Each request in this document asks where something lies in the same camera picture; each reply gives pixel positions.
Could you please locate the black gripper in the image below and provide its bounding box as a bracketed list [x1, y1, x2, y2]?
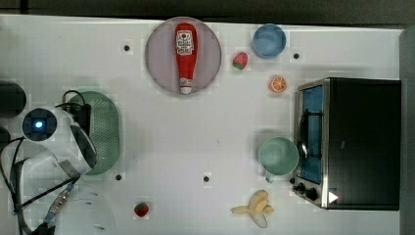
[67, 103, 92, 135]

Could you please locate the green plastic strainer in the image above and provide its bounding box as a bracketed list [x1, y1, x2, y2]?
[69, 91, 120, 175]

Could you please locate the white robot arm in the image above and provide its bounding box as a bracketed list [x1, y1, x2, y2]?
[10, 107, 115, 235]

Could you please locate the black cylinder holder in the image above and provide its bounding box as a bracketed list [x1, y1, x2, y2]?
[0, 80, 26, 118]

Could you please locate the small black cylinder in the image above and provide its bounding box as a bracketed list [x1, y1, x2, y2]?
[0, 126, 11, 149]

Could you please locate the grey round plate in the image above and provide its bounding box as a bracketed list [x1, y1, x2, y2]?
[145, 17, 221, 95]

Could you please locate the small red strawberry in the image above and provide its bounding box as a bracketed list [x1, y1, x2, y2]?
[134, 203, 150, 217]

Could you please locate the red ketchup bottle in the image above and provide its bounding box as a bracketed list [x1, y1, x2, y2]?
[174, 23, 198, 95]

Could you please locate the large red strawberry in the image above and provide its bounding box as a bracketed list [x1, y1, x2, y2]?
[232, 52, 249, 70]

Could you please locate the orange slice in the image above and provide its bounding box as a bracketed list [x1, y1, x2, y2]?
[268, 75, 288, 93]

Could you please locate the peeled banana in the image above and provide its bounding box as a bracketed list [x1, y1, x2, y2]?
[231, 190, 275, 228]

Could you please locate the green mug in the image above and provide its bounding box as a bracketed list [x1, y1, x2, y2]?
[258, 137, 300, 183]

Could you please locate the blue bowl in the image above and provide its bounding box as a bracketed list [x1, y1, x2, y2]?
[253, 23, 287, 59]

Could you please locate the black toaster oven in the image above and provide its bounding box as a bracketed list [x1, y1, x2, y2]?
[291, 77, 401, 211]

